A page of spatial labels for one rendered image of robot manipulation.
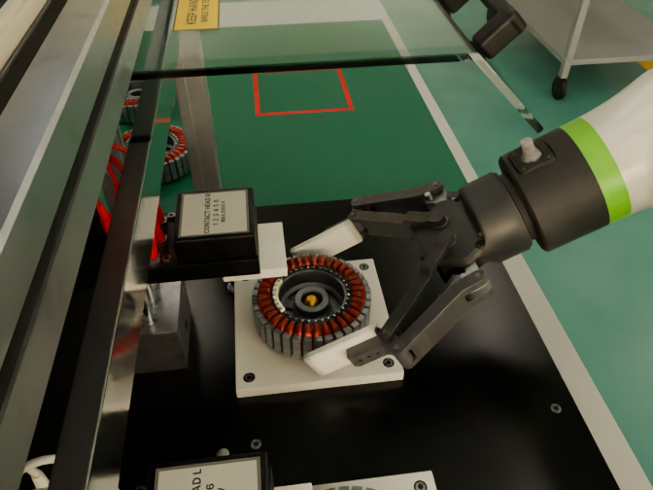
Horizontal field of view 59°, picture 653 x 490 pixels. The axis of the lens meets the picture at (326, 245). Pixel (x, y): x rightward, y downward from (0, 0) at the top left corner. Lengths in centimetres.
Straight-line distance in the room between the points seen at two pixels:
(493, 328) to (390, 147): 37
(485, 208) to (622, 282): 143
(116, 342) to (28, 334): 6
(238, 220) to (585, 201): 27
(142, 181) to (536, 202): 31
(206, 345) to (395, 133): 48
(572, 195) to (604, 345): 124
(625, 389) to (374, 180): 102
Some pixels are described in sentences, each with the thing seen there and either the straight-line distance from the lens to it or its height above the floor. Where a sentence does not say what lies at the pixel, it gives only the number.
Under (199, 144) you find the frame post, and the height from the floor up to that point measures 87.
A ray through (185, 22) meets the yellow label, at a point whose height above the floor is 107.
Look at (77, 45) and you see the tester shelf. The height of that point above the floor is 111.
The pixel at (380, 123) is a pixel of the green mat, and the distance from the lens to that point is 92.
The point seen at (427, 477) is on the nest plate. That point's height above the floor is 78.
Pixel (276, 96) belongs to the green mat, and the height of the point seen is 75.
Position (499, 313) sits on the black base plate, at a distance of 61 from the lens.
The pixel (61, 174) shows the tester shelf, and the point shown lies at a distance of 21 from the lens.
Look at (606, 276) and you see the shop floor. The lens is 190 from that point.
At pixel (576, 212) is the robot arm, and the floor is 93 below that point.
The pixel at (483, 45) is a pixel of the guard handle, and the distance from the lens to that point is 45.
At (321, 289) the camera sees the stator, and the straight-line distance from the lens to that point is 55.
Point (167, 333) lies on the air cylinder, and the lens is 52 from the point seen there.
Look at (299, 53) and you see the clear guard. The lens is 36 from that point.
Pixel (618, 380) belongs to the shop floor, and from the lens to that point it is 164.
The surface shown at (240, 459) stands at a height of 92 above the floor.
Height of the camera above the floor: 121
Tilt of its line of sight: 42 degrees down
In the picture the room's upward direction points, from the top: straight up
